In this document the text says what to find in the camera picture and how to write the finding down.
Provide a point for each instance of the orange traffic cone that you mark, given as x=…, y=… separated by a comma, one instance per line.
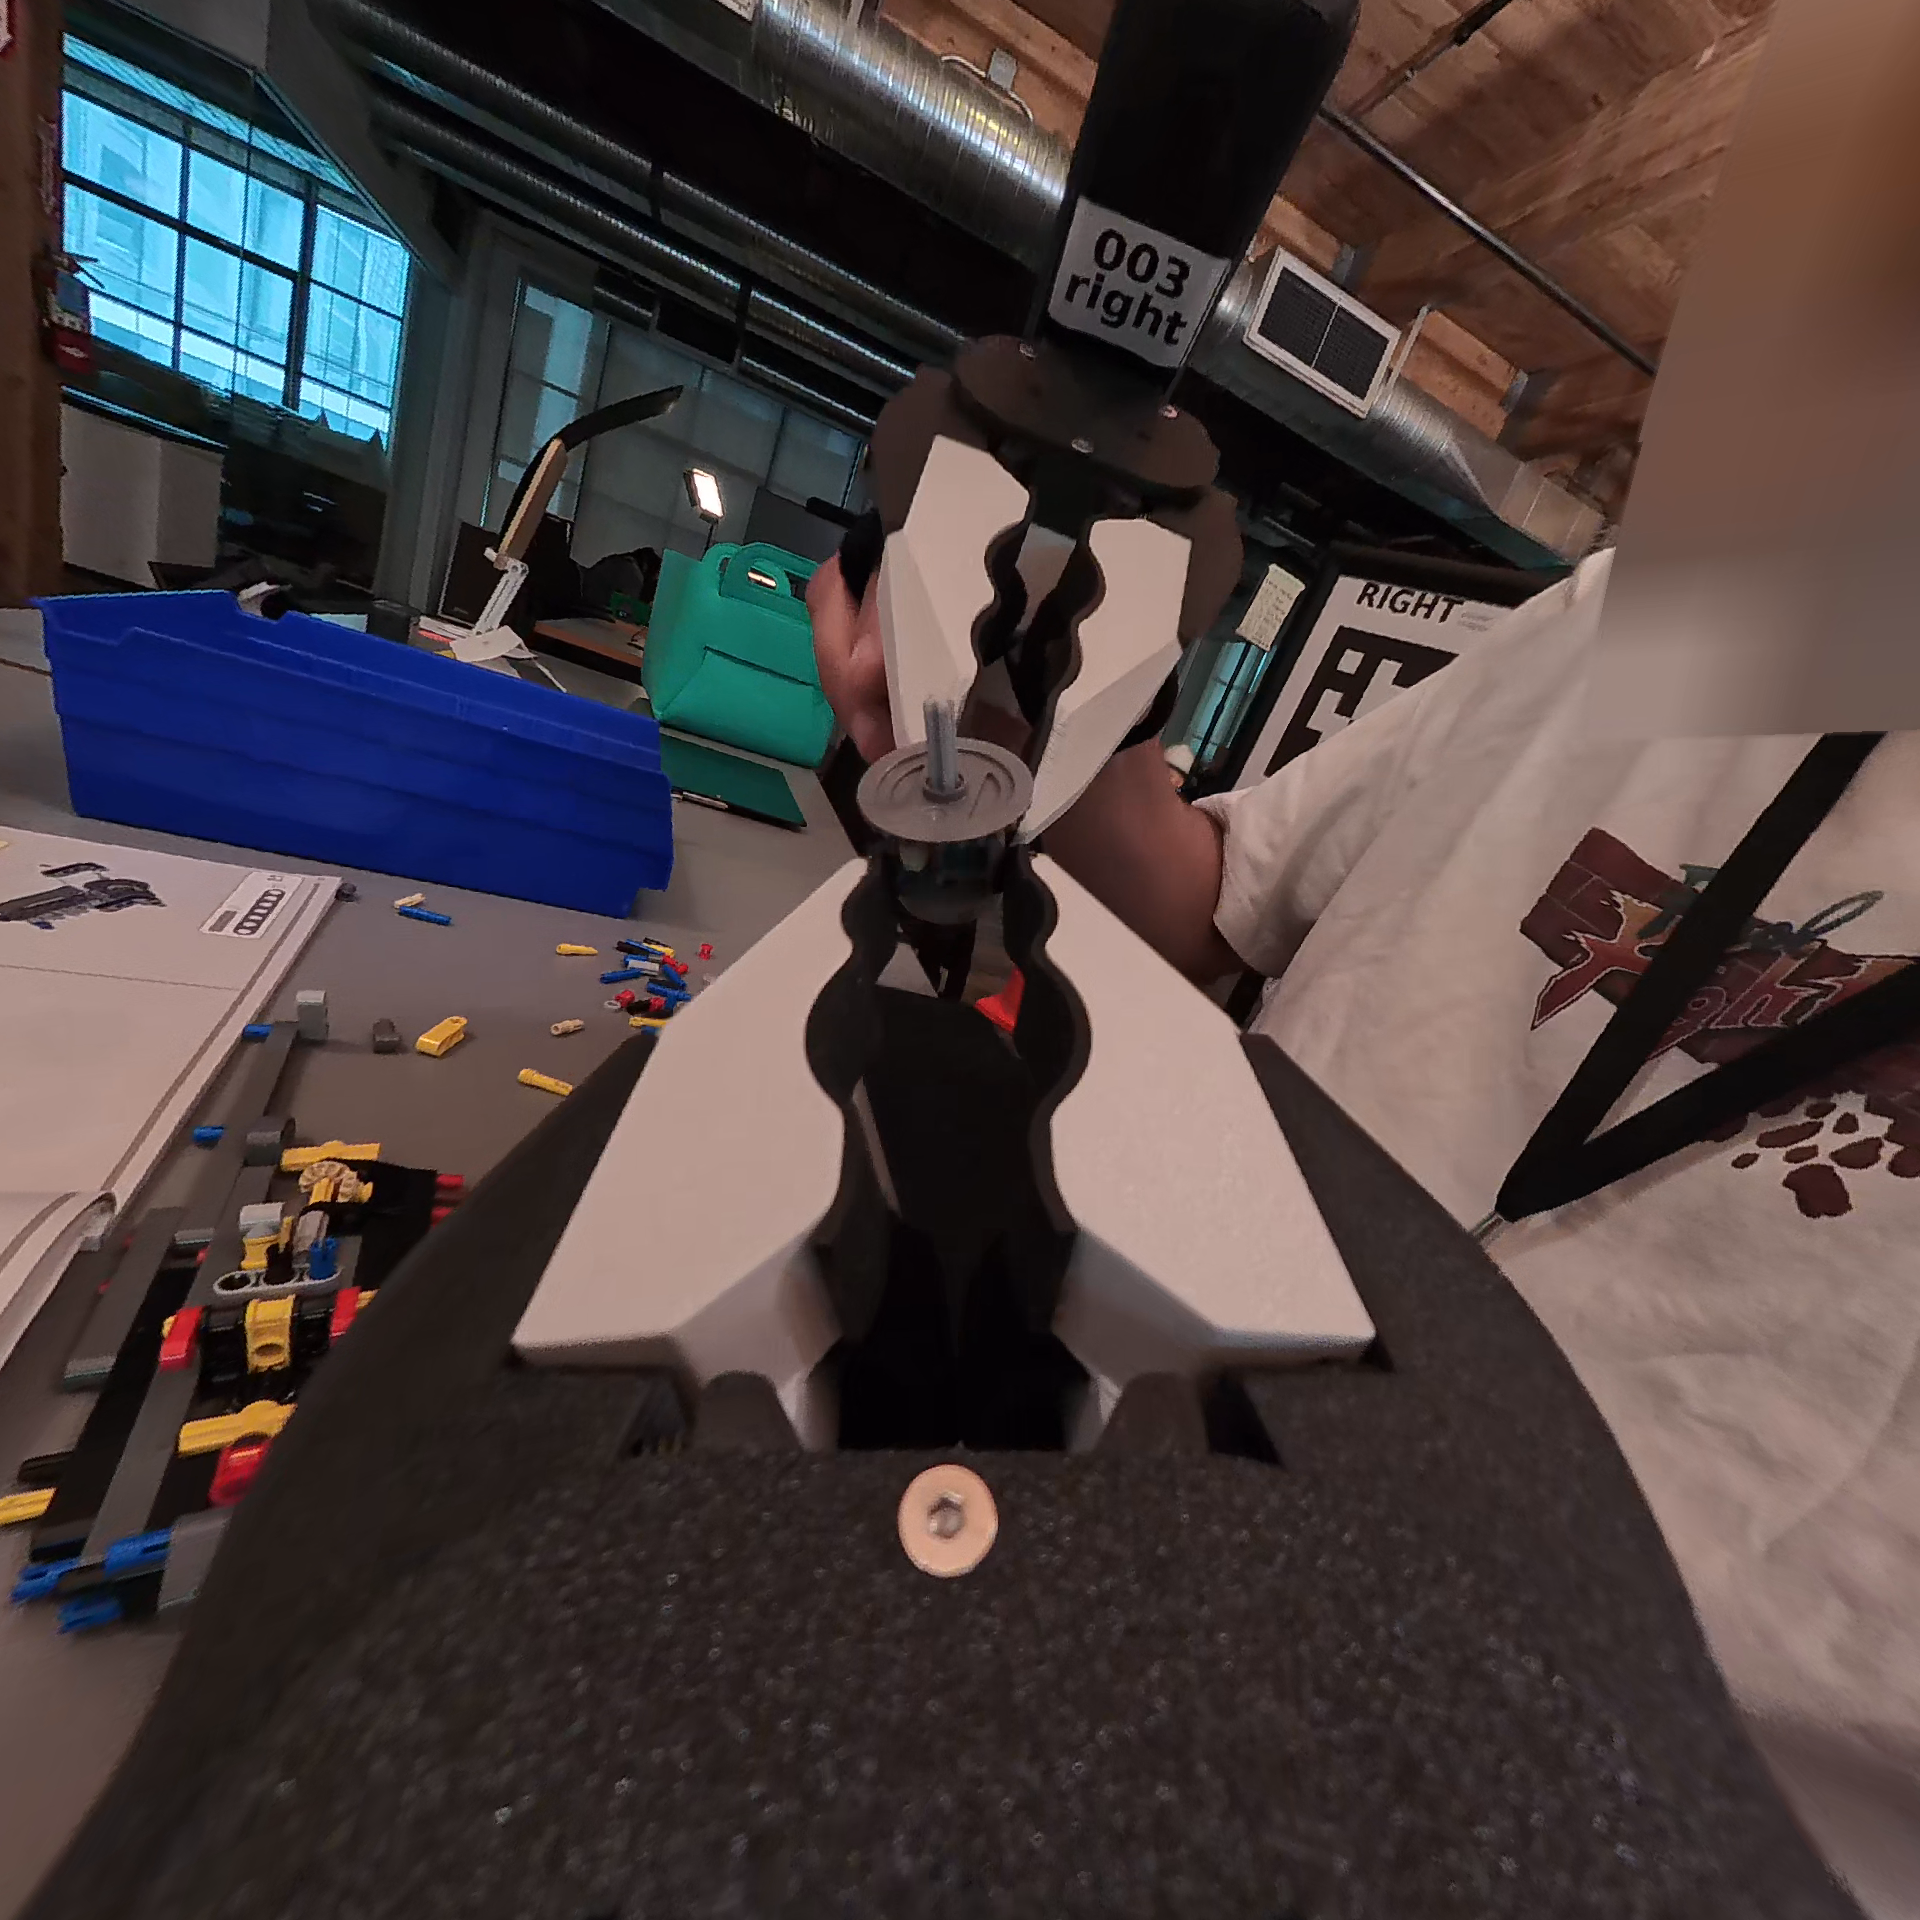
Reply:
x=998, y=1003

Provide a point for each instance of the lego instruction booklet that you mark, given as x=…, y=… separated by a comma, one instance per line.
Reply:
x=120, y=1020

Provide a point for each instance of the paper note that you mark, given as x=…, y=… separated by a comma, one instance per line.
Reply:
x=1276, y=601

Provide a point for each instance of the framed black white marker sign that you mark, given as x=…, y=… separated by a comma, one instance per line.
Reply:
x=1350, y=676

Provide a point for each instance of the window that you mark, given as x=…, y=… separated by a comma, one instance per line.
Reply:
x=224, y=271

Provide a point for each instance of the teal felt bag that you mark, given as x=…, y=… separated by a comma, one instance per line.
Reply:
x=735, y=662

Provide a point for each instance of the yellow lego connector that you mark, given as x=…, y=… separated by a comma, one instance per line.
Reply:
x=439, y=1036

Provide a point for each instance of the white air vent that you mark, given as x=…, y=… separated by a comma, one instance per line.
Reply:
x=1320, y=331

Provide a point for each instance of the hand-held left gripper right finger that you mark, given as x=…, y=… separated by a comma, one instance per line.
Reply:
x=1214, y=1201

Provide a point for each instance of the blue plastic bin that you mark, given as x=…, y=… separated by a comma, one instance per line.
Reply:
x=346, y=750

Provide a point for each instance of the grey lego differential housing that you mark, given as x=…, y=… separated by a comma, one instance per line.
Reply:
x=901, y=796

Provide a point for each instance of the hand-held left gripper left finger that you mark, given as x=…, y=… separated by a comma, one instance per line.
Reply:
x=692, y=1201

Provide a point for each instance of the lit light panel on stand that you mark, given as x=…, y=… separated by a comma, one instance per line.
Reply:
x=700, y=487

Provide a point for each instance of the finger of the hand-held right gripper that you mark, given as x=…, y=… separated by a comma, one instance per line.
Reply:
x=1132, y=629
x=939, y=571

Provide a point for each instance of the wooden post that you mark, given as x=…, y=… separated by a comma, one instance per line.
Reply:
x=31, y=300

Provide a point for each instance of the person's white printed shirt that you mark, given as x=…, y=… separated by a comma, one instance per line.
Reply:
x=1651, y=1350

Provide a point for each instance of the grey lego axle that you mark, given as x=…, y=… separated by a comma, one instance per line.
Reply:
x=942, y=745

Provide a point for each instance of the person's right hand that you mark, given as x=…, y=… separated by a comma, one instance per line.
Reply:
x=856, y=662

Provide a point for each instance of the lego chassis assembly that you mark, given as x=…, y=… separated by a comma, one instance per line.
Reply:
x=224, y=1319

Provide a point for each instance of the silver air duct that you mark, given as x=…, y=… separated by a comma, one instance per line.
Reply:
x=932, y=106

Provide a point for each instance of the pile of small lego pins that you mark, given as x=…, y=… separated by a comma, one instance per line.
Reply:
x=661, y=985

